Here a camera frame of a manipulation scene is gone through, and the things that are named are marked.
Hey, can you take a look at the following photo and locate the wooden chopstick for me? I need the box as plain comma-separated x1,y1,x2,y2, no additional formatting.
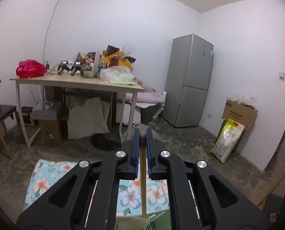
139,131,147,218

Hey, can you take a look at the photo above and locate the large white ceramic spoon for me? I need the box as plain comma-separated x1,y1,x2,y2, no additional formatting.
115,217,150,230

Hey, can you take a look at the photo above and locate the green plastic utensil holder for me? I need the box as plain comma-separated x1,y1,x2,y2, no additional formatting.
144,210,172,230

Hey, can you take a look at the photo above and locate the floral blue tablecloth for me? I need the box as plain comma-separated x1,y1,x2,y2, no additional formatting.
23,159,170,217

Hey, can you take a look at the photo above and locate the yellow green rice bag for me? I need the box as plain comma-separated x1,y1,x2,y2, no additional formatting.
210,118,245,163

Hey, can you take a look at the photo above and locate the grey pillow under desk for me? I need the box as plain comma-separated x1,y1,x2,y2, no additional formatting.
67,97,110,140

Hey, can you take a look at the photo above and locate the cardboard box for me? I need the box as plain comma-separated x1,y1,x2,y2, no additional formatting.
222,100,258,130

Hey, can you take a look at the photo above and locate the pink floral mattress roll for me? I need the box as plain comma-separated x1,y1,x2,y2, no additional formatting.
134,78,166,104

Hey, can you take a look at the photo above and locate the grey desk table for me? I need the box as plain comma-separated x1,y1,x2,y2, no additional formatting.
13,74,145,142

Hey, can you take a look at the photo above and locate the silver refrigerator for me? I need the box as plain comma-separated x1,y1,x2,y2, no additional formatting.
162,34,214,127

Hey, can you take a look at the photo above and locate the clear plastic bag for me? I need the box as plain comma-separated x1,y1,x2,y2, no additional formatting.
99,66,136,85

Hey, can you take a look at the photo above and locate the red plastic bag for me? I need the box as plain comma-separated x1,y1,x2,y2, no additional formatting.
16,59,46,78

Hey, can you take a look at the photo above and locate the yellow plastic bag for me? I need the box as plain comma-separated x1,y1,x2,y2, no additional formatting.
104,51,133,71

